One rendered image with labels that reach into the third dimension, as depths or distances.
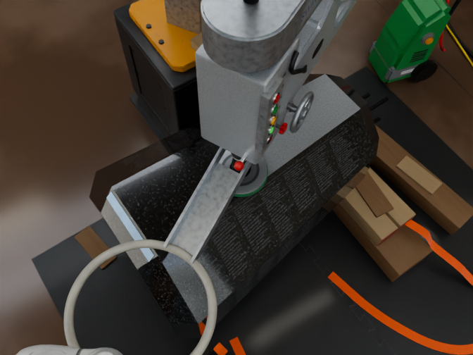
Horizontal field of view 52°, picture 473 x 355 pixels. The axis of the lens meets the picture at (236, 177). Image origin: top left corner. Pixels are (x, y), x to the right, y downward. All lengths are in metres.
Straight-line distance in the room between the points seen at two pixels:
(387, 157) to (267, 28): 1.89
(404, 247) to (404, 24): 1.33
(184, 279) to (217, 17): 1.04
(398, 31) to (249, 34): 2.14
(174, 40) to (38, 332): 1.60
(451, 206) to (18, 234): 2.39
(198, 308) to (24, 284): 1.18
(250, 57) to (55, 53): 2.53
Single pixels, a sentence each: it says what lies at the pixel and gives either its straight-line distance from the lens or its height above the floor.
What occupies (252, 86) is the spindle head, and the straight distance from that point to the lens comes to 1.28.
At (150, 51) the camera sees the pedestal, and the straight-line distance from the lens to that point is 2.45.
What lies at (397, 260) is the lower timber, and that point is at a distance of 2.67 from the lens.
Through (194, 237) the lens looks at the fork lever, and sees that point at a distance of 1.72.
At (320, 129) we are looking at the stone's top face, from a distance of 2.07.
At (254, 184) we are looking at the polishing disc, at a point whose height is 0.87.
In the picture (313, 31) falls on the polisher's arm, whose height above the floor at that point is 1.41.
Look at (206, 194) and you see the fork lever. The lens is 1.74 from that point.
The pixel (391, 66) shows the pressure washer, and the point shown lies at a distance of 3.31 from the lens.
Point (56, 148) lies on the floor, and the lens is 3.13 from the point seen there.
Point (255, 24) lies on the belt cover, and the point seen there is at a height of 1.71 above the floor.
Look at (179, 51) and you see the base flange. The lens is 2.38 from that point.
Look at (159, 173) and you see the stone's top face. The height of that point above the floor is 0.84.
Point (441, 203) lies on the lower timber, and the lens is 2.91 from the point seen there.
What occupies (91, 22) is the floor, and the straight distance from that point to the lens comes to 3.72.
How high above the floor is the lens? 2.54
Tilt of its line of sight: 62 degrees down
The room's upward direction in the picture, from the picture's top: 3 degrees clockwise
